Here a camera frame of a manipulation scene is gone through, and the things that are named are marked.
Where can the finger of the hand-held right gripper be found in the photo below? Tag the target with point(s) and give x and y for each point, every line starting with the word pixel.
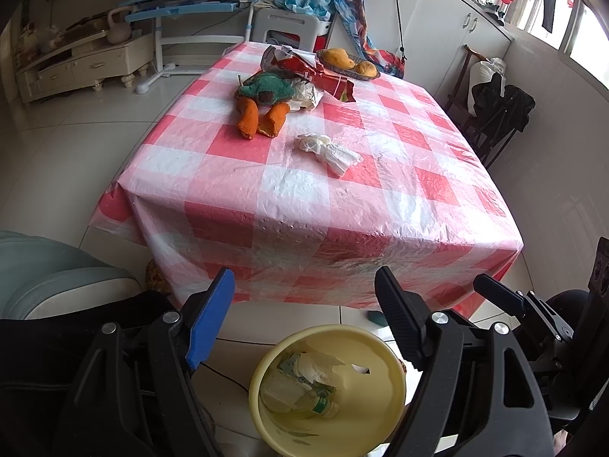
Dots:
pixel 600 266
pixel 499 295

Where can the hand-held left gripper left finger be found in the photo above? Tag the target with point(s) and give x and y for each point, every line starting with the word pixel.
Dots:
pixel 209 323

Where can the cream television cabinet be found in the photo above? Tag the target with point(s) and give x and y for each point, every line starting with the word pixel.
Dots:
pixel 85 64

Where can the yellow plastic bin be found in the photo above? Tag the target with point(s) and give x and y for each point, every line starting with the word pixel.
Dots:
pixel 371 390

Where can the dark wooden chair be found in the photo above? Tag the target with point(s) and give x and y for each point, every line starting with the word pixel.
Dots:
pixel 464 90

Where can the clear plastic bottle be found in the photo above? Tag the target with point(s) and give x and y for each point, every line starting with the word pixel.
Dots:
pixel 319 404

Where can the white cabinet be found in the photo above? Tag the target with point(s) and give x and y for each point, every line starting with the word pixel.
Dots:
pixel 437 33

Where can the blue study desk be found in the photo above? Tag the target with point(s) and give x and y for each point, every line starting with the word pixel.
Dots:
pixel 190 4

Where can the clear plastic bag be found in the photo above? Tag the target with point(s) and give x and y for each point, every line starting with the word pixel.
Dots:
pixel 304 96

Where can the blue plastic bag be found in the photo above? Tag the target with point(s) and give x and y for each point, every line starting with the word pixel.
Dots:
pixel 309 2

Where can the red snack packet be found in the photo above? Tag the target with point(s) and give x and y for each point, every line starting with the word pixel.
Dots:
pixel 323 78

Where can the white tissue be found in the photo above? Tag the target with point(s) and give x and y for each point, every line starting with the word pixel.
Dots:
pixel 328 150
pixel 314 366

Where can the woven fruit basket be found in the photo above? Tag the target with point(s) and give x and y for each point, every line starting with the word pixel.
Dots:
pixel 349 72

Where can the colourful printed bag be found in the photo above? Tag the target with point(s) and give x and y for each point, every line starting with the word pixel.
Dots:
pixel 361 33

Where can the red white checked tablecloth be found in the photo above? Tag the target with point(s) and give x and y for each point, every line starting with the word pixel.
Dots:
pixel 333 223

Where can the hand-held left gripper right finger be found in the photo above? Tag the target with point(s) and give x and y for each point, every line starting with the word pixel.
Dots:
pixel 399 319

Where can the yellow mango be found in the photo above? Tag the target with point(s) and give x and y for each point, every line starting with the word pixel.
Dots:
pixel 366 67
pixel 338 58

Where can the white plastic stool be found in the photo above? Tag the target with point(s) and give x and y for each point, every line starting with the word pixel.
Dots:
pixel 290 26

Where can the white sack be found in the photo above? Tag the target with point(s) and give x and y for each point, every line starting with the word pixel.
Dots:
pixel 483 76

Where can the black folding chair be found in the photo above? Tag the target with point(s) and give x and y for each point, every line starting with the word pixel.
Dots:
pixel 504 109

